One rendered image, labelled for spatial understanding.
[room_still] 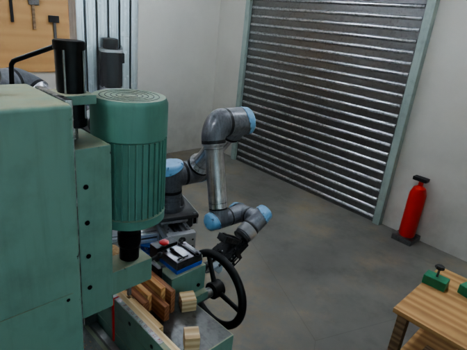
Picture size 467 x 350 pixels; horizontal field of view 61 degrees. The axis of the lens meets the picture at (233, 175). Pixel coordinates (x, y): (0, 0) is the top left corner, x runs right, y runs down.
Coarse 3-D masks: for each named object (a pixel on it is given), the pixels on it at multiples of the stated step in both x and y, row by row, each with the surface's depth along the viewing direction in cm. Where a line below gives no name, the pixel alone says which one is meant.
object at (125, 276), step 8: (144, 256) 108; (120, 264) 104; (128, 264) 104; (136, 264) 105; (144, 264) 106; (120, 272) 102; (128, 272) 103; (136, 272) 105; (144, 272) 107; (120, 280) 102; (128, 280) 104; (136, 280) 106; (144, 280) 108; (120, 288) 103; (128, 288) 105
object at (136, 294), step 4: (132, 288) 114; (132, 292) 113; (136, 292) 113; (132, 296) 112; (136, 296) 111; (140, 296) 112; (140, 300) 110; (144, 300) 110; (148, 300) 110; (144, 304) 109; (148, 304) 110; (148, 308) 111
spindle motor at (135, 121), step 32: (128, 96) 90; (160, 96) 94; (96, 128) 87; (128, 128) 85; (160, 128) 90; (128, 160) 88; (160, 160) 93; (128, 192) 91; (160, 192) 97; (128, 224) 93
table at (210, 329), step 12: (204, 288) 129; (108, 312) 112; (180, 312) 113; (192, 312) 114; (204, 312) 114; (108, 324) 114; (120, 324) 108; (168, 324) 109; (180, 324) 109; (192, 324) 109; (204, 324) 110; (216, 324) 110; (120, 336) 110; (132, 336) 104; (168, 336) 105; (180, 336) 105; (204, 336) 106; (216, 336) 106; (228, 336) 107; (132, 348) 105; (144, 348) 100; (180, 348) 101; (204, 348) 102; (216, 348) 103; (228, 348) 108
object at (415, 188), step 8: (416, 176) 340; (416, 192) 338; (424, 192) 338; (408, 200) 346; (416, 200) 339; (424, 200) 339; (408, 208) 346; (416, 208) 341; (408, 216) 346; (416, 216) 344; (400, 224) 356; (408, 224) 348; (416, 224) 347; (400, 232) 355; (408, 232) 350; (400, 240) 354; (408, 240) 348; (416, 240) 355
